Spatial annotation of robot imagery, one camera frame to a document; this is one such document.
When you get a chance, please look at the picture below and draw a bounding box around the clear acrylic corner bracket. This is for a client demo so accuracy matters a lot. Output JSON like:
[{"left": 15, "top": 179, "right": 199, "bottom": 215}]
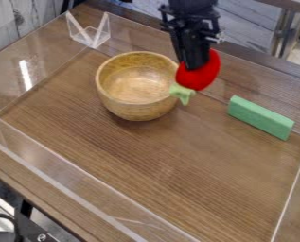
[{"left": 64, "top": 11, "right": 110, "bottom": 49}]

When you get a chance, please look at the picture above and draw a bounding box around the black cable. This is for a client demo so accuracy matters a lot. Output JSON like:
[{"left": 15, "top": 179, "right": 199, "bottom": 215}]
[{"left": 0, "top": 213, "right": 29, "bottom": 242}]

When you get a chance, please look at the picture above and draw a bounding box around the clear acrylic tray wall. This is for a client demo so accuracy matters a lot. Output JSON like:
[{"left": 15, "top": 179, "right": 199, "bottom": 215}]
[{"left": 0, "top": 119, "right": 198, "bottom": 242}]

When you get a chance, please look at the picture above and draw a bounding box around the green foam block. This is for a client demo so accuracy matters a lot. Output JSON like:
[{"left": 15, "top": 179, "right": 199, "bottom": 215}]
[{"left": 227, "top": 95, "right": 294, "bottom": 141}]

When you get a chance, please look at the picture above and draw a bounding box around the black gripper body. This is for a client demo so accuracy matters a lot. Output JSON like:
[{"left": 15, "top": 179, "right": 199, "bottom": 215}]
[{"left": 158, "top": 0, "right": 223, "bottom": 44}]

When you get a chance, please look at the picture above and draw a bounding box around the wooden bowl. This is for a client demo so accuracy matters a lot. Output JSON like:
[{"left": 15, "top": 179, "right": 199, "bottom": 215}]
[{"left": 95, "top": 51, "right": 176, "bottom": 121}]

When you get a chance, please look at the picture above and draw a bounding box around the red plush strawberry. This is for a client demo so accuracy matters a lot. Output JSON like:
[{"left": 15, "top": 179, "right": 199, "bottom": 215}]
[{"left": 170, "top": 49, "right": 221, "bottom": 106}]

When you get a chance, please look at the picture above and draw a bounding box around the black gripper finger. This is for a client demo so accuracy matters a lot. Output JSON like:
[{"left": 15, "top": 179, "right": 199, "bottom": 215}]
[{"left": 170, "top": 28, "right": 210, "bottom": 70}]

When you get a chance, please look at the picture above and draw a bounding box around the black table leg bracket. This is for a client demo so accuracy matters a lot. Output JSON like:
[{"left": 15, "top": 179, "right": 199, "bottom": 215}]
[{"left": 13, "top": 199, "right": 57, "bottom": 242}]

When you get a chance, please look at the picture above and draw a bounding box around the metal table leg frame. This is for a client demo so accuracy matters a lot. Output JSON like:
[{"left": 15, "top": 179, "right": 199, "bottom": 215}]
[{"left": 269, "top": 9, "right": 300, "bottom": 59}]

